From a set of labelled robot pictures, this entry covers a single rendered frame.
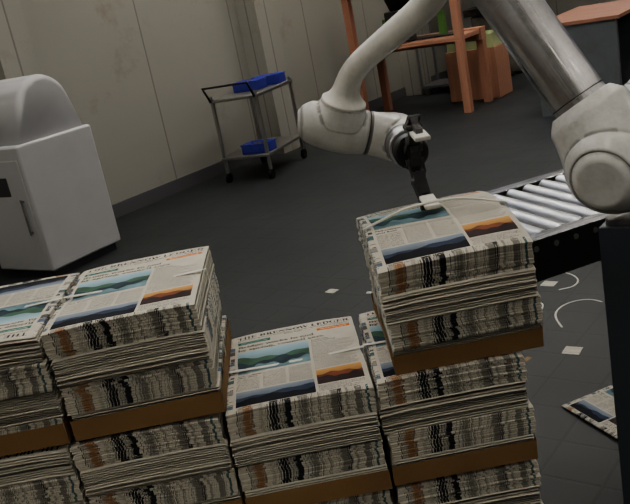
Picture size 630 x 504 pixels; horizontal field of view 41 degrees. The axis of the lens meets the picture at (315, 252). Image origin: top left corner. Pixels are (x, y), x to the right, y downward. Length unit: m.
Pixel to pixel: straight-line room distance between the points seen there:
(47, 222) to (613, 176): 4.92
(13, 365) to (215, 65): 7.02
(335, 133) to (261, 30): 6.81
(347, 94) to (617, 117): 0.63
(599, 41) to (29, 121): 4.90
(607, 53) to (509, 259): 6.60
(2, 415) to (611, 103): 1.21
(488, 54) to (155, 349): 8.52
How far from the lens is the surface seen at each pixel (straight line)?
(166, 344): 1.55
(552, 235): 2.36
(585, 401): 3.13
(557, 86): 1.53
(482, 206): 1.71
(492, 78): 9.86
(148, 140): 7.79
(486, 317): 1.58
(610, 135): 1.47
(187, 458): 1.65
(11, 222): 6.19
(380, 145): 1.91
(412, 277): 1.51
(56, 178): 6.06
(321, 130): 1.89
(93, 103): 7.44
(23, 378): 1.63
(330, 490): 1.69
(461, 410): 1.65
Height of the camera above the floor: 1.54
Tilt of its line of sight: 17 degrees down
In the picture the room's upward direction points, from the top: 11 degrees counter-clockwise
